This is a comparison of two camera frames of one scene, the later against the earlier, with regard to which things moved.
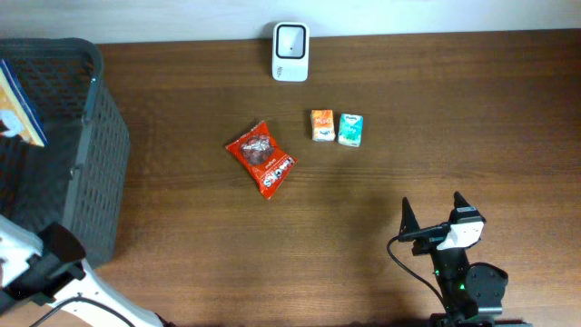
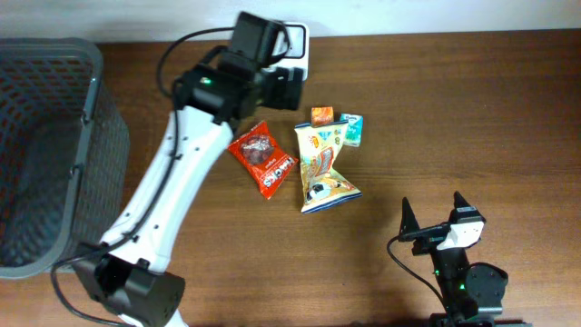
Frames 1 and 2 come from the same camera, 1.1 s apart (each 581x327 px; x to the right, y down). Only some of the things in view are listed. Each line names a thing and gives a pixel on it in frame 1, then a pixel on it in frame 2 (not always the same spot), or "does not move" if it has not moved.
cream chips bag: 16,119 to 324,186
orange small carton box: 322,124 does not move
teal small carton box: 350,130 does not move
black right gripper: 408,222 does not move
